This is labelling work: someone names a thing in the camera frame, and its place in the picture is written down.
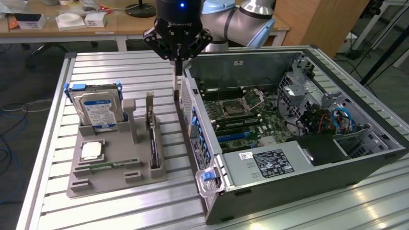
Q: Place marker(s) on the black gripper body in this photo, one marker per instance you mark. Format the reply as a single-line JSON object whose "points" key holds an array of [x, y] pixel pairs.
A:
{"points": [[179, 21]]}

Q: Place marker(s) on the Nvidia graphics card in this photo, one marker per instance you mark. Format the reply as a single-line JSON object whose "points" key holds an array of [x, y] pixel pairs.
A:
{"points": [[154, 143]]}

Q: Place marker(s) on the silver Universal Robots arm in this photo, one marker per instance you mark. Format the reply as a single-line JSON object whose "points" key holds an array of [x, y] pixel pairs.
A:
{"points": [[243, 21]]}

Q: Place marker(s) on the black lamp base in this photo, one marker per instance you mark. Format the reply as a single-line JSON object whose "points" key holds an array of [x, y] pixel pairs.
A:
{"points": [[140, 12]]}

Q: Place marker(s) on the plain white labelled box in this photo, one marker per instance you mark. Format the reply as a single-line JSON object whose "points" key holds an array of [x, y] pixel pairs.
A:
{"points": [[95, 20]]}

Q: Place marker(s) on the open metal socket cover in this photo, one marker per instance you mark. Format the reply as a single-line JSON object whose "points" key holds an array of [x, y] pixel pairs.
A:
{"points": [[254, 94]]}

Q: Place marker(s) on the CPU socket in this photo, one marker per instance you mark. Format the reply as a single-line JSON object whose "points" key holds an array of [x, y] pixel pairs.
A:
{"points": [[234, 107]]}

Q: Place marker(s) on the white box with round insert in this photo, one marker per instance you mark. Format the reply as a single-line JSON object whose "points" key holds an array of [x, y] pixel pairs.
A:
{"points": [[70, 21]]}

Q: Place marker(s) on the hard disk in blue caddy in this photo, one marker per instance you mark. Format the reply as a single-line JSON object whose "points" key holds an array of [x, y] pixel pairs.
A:
{"points": [[97, 110]]}

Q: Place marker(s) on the installed RAM stick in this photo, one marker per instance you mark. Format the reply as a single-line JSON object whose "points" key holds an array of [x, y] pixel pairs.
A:
{"points": [[238, 122]]}

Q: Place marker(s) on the wooden desk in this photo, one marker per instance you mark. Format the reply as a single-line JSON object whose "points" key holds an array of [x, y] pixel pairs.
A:
{"points": [[49, 33]]}

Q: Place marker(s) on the black chair base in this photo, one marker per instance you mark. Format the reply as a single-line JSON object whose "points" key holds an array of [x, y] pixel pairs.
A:
{"points": [[42, 51]]}

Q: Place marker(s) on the perforated metal disk bay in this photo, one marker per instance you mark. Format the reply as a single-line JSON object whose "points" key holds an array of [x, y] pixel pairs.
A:
{"points": [[298, 93]]}

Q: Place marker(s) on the green motherboard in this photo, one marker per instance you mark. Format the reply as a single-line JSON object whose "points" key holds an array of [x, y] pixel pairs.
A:
{"points": [[272, 115]]}

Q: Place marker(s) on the wooden cabinet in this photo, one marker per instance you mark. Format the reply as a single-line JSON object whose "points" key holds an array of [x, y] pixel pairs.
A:
{"points": [[319, 24]]}

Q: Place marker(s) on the blue expansion slot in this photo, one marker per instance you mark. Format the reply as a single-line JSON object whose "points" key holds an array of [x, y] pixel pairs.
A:
{"points": [[234, 137]]}

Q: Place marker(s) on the white box with dark lid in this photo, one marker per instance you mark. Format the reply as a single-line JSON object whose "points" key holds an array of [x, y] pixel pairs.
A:
{"points": [[30, 21]]}

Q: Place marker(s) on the silver CPU chip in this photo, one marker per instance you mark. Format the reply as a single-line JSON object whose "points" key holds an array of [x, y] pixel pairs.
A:
{"points": [[91, 151]]}

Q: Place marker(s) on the green loose RAM stick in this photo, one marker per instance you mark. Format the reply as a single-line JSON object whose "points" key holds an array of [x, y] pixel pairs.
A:
{"points": [[106, 165]]}

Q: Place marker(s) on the grey power supply unit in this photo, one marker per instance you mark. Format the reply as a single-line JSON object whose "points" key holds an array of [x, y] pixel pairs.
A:
{"points": [[236, 172]]}

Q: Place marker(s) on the grey parts rack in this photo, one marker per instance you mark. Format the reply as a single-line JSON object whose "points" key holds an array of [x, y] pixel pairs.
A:
{"points": [[106, 177]]}

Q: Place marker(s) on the black plastic cover block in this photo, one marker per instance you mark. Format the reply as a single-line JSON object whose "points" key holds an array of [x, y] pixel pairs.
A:
{"points": [[323, 148]]}

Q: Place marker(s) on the grey empty drive cage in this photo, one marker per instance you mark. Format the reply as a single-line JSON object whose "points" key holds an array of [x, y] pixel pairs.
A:
{"points": [[364, 143]]}

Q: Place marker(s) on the open black PC case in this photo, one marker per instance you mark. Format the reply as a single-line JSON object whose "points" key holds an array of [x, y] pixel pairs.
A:
{"points": [[288, 191]]}

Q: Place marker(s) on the white metal desk frame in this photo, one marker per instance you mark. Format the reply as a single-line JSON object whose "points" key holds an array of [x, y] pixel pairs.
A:
{"points": [[388, 14]]}

